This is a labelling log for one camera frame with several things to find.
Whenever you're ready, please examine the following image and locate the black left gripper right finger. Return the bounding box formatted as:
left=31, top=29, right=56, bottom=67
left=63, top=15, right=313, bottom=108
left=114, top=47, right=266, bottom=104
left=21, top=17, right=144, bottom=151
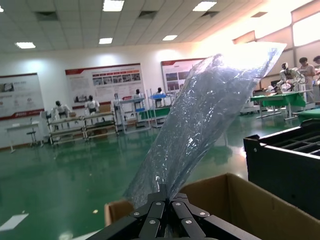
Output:
left=167, top=195, right=254, bottom=240

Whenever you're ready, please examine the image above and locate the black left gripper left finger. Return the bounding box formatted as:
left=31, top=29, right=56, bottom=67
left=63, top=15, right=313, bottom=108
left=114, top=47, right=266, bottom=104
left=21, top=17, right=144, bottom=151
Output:
left=87, top=184, right=168, bottom=240

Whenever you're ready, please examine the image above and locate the translucent grey antistatic bag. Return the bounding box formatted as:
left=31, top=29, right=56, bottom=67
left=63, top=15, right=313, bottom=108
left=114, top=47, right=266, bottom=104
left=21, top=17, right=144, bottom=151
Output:
left=122, top=41, right=288, bottom=208

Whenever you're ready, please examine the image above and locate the brown cardboard box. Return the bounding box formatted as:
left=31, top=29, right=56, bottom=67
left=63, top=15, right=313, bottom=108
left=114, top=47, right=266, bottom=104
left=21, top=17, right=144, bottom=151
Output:
left=104, top=172, right=320, bottom=240

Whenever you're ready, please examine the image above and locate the black slotted container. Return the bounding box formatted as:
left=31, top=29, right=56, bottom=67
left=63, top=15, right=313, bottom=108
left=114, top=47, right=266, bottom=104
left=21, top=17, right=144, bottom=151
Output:
left=243, top=118, right=320, bottom=218

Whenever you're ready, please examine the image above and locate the metal rack with wooden shelves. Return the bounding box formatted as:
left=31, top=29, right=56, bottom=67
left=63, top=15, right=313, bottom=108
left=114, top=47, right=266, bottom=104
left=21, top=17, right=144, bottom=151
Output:
left=47, top=116, right=86, bottom=146
left=82, top=111, right=120, bottom=141

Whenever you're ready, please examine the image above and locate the white rack with blue shelf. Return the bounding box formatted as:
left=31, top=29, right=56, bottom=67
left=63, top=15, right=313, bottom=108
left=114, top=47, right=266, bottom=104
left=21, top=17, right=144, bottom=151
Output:
left=119, top=97, right=151, bottom=131

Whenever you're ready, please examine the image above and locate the white rack with green mat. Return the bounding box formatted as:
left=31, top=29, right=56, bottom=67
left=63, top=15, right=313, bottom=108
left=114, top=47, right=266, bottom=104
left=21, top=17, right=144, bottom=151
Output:
left=147, top=92, right=176, bottom=128

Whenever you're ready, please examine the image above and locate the white paper sheet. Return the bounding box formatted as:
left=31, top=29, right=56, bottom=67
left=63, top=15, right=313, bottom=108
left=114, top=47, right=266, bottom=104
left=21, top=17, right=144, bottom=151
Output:
left=0, top=213, right=30, bottom=231

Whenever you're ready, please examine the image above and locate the wide poster with photo row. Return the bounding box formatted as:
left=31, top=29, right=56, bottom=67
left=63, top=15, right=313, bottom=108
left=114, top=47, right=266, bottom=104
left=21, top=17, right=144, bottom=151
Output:
left=65, top=62, right=146, bottom=110

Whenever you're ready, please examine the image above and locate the black stool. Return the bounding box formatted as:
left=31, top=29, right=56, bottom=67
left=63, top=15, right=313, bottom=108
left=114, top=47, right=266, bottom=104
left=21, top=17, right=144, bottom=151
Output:
left=26, top=131, right=39, bottom=148

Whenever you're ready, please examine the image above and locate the green topped table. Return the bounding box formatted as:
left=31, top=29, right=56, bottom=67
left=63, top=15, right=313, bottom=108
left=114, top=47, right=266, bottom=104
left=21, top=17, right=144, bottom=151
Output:
left=294, top=107, right=320, bottom=123
left=250, top=91, right=307, bottom=121

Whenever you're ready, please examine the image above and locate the white narrow table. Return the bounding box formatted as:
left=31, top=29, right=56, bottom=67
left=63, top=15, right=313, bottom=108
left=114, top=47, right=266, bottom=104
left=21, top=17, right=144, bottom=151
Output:
left=5, top=121, right=41, bottom=154

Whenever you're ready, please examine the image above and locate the person in light shirt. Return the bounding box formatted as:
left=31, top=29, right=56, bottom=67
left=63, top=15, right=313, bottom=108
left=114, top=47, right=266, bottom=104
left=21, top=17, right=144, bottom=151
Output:
left=312, top=55, right=320, bottom=87
left=298, top=56, right=316, bottom=103

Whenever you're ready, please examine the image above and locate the wall poster with dark photos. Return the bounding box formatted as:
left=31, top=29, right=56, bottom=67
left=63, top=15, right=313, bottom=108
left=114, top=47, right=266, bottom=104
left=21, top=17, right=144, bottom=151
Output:
left=161, top=57, right=207, bottom=94

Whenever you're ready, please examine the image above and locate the wall poster with red band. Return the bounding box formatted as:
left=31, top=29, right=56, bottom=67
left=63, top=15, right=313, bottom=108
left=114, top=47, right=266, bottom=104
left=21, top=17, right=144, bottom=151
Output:
left=0, top=73, right=45, bottom=121

